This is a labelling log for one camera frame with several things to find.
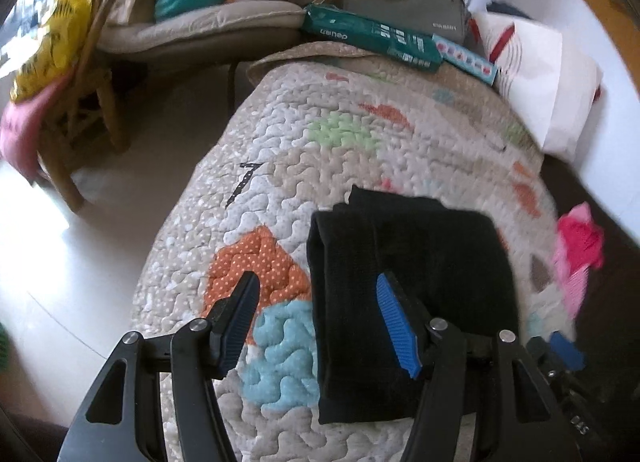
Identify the wooden chair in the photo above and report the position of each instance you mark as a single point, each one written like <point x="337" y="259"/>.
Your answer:
<point x="95" y="107"/>

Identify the yellow plastic bag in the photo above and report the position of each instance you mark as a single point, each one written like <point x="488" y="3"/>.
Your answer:
<point x="50" y="47"/>

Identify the pink striped garment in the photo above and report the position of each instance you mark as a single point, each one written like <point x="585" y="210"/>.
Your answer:
<point x="580" y="242"/>

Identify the white pillow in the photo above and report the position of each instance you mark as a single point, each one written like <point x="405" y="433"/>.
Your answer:
<point x="545" y="77"/>

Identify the pink cloth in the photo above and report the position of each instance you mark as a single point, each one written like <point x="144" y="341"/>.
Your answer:
<point x="25" y="127"/>

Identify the light blue dotted box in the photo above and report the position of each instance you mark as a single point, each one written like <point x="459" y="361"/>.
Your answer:
<point x="465" y="59"/>

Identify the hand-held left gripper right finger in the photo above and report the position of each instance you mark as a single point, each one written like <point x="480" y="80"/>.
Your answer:
<point x="397" y="327"/>

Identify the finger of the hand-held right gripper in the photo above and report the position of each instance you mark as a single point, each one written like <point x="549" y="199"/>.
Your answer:
<point x="567" y="352"/>

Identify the black pants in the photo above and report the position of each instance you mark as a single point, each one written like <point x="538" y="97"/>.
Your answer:
<point x="440" y="252"/>

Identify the grey laptop bag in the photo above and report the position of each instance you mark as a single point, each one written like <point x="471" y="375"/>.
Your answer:
<point x="405" y="2"/>

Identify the quilted patchwork blanket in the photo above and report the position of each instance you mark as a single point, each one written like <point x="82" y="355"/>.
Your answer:
<point x="310" y="157"/>

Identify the green cardboard box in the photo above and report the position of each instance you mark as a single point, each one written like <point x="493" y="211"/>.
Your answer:
<point x="360" y="32"/>

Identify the beige chair cushion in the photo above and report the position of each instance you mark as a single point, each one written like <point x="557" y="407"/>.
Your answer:
<point x="200" y="32"/>

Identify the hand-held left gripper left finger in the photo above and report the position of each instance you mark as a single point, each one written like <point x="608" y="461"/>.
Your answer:
<point x="235" y="327"/>

